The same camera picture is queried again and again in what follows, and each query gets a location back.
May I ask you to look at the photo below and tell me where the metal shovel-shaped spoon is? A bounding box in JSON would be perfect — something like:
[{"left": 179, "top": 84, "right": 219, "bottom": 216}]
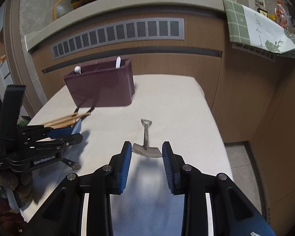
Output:
[{"left": 132, "top": 119, "right": 163, "bottom": 158}]

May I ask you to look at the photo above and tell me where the wooden cabinet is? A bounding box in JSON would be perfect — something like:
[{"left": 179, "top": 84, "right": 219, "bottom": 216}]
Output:
[{"left": 27, "top": 11, "right": 295, "bottom": 227}]

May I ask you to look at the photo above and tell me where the green checked cloth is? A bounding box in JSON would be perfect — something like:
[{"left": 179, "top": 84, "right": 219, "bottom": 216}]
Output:
[{"left": 222, "top": 0, "right": 295, "bottom": 60}]

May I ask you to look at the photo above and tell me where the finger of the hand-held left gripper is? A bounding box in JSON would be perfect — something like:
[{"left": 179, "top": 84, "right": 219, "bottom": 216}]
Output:
[
  {"left": 31, "top": 133, "right": 83, "bottom": 153},
  {"left": 18, "top": 125, "right": 75, "bottom": 142}
]

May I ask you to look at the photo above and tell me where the pale blue bladed utensil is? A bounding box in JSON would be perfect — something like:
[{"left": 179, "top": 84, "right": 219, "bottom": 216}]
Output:
[{"left": 71, "top": 119, "right": 82, "bottom": 135}]

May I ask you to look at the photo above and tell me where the yellow hose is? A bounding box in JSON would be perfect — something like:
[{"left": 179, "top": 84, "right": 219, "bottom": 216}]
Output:
[{"left": 53, "top": 0, "right": 76, "bottom": 20}]

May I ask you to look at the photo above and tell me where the red snack packet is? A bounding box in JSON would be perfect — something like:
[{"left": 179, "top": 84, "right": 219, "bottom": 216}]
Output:
[{"left": 274, "top": 1, "right": 292, "bottom": 27}]

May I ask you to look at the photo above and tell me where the white table cover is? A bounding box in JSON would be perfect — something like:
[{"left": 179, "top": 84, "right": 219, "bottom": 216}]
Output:
[{"left": 20, "top": 74, "right": 234, "bottom": 236}]

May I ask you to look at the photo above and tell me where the maroon plastic utensil holder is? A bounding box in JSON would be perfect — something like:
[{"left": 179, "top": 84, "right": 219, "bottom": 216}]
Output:
[{"left": 63, "top": 58, "right": 136, "bottom": 108}]

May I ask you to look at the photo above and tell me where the beige kitchen counter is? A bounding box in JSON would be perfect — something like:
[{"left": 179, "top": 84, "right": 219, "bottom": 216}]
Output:
[{"left": 25, "top": 0, "right": 227, "bottom": 52}]

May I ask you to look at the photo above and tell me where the person's left hand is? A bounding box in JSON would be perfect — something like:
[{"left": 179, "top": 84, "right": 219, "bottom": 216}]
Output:
[{"left": 0, "top": 170, "right": 33, "bottom": 208}]

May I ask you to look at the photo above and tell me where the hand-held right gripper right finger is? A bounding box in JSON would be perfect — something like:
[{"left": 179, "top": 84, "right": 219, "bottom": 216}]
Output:
[{"left": 162, "top": 141, "right": 277, "bottom": 236}]

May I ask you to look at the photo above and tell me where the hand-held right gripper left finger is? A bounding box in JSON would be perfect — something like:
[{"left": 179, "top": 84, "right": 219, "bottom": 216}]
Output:
[{"left": 22, "top": 141, "right": 133, "bottom": 236}]

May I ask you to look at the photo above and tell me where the grey vent grille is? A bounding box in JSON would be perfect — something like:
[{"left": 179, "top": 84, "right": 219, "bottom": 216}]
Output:
[{"left": 52, "top": 18, "right": 185, "bottom": 61}]

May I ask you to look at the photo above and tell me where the small metal utensil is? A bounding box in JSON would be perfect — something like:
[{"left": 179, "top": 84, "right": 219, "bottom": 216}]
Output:
[{"left": 61, "top": 158, "right": 81, "bottom": 171}]

